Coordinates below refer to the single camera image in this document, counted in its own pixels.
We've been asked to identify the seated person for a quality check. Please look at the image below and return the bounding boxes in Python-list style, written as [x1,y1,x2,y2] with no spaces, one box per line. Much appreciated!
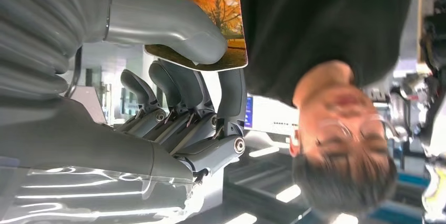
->
[228,0,423,217]

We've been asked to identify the eyeglasses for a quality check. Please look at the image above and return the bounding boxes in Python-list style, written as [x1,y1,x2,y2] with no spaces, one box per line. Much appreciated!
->
[312,117,399,148]

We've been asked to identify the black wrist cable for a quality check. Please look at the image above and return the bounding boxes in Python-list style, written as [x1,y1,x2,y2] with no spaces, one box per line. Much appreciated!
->
[64,45,83,98]

